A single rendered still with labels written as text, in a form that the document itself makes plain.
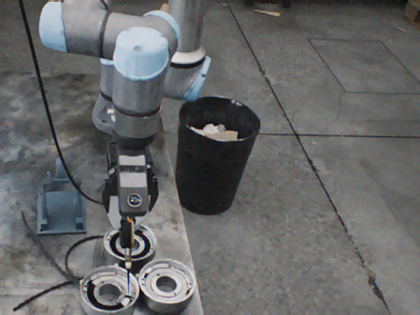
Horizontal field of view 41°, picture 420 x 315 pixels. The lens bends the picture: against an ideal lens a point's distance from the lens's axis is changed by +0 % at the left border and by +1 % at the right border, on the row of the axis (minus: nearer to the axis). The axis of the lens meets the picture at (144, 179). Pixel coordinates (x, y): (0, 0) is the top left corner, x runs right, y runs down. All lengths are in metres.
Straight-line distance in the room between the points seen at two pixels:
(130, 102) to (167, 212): 0.46
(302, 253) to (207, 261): 0.41
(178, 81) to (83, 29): 0.48
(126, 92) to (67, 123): 0.68
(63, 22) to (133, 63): 0.17
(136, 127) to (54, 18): 0.22
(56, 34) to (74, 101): 0.66
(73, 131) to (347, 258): 1.41
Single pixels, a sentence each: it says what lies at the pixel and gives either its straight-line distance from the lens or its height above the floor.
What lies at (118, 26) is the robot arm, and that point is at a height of 1.26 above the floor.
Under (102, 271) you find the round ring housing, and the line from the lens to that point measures 1.04.
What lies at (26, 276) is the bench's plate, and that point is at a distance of 1.07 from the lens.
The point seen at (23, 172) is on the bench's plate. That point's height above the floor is 0.80.
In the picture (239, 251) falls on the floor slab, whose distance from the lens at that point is 2.30.
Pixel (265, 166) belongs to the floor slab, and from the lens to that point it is 2.78.
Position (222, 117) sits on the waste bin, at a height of 0.34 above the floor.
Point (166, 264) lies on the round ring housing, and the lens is 1.06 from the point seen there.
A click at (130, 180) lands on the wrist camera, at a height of 1.08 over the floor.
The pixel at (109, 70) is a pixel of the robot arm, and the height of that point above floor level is 0.97.
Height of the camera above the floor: 1.62
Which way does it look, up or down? 39 degrees down
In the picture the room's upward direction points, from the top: 7 degrees clockwise
